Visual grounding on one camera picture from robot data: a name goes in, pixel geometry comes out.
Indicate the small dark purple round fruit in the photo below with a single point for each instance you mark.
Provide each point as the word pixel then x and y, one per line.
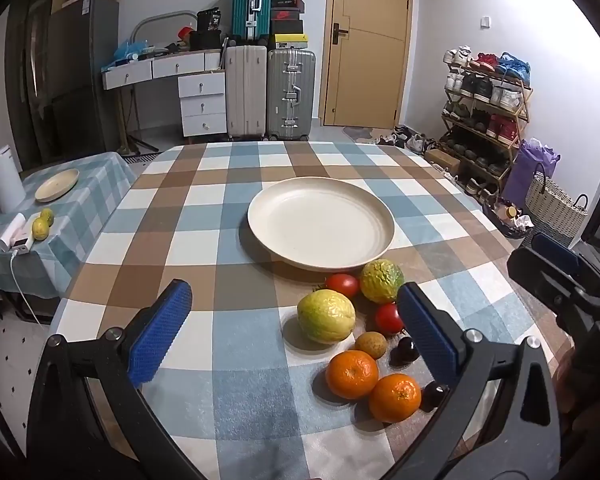
pixel 432 396

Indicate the red and black shoe box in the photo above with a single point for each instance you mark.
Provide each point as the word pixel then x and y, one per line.
pixel 286 22

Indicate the red tomato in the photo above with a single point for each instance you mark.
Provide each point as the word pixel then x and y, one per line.
pixel 342 285
pixel 387 319

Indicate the yellow and black shoe box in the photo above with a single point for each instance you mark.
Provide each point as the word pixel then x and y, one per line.
pixel 289 42

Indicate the teal suitcase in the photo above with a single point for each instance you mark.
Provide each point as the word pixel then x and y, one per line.
pixel 245 5

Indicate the small cream plate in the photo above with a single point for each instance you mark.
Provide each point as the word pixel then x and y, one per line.
pixel 57 185

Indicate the beige suitcase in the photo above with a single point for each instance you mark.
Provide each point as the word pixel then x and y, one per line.
pixel 245 92

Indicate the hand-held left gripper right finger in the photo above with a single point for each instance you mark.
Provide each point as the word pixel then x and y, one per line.
pixel 425 325

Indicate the bumpy green-yellow citrus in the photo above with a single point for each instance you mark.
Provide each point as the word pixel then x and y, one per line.
pixel 381 280

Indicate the purple bag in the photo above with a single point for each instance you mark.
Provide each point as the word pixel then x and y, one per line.
pixel 522 180

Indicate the silver suitcase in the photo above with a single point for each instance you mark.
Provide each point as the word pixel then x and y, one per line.
pixel 290 95

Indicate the wooden door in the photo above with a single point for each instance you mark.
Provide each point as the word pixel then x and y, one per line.
pixel 375 70

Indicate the green lime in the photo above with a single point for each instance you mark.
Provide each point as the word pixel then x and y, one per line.
pixel 48 216

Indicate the blue plastic bags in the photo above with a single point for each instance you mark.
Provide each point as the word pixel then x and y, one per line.
pixel 127 54

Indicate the scattered loose shoes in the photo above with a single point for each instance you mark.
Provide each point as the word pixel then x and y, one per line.
pixel 410 141

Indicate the small dark brown round fruit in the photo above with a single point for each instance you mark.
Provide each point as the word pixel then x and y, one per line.
pixel 404 352

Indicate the white kettle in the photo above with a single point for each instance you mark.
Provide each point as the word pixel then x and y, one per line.
pixel 5 180

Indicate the dark basket with clutter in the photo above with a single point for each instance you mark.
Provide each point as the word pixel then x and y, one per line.
pixel 505 220

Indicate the grey curved metal frame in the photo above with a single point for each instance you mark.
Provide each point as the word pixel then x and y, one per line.
pixel 152 19

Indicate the woven basket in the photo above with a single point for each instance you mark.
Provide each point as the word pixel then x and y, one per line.
pixel 555 210

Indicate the brown cardboard box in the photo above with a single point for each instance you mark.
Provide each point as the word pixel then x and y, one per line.
pixel 442 161

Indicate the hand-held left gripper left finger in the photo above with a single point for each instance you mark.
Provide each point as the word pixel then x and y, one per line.
pixel 162 330

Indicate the red cap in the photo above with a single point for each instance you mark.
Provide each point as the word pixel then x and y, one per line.
pixel 186 33

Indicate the black bag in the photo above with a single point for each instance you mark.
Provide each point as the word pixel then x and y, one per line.
pixel 205 41

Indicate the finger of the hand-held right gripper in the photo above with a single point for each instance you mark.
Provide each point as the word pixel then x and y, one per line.
pixel 537 277
pixel 557 254

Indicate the white desk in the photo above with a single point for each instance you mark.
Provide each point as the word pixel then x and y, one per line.
pixel 145 69

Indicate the yellow-green guava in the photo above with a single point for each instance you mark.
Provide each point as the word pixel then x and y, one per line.
pixel 326 316

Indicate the black printed box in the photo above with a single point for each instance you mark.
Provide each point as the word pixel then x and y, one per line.
pixel 209 19

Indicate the orange mandarin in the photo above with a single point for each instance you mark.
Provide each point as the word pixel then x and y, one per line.
pixel 395 398
pixel 352 375

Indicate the large cream plate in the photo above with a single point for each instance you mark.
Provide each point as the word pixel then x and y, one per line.
pixel 320 222

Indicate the small checkered tablecloth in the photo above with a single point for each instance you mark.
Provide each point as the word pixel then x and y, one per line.
pixel 80 230

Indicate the white electronic device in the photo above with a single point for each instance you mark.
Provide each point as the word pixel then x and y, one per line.
pixel 17 235

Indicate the grey refrigerator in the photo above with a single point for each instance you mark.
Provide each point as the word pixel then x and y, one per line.
pixel 82 75

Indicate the shoe rack with shoes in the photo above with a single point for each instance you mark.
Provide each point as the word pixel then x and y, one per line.
pixel 482 90

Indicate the grey doormat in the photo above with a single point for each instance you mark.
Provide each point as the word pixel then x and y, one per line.
pixel 357 133

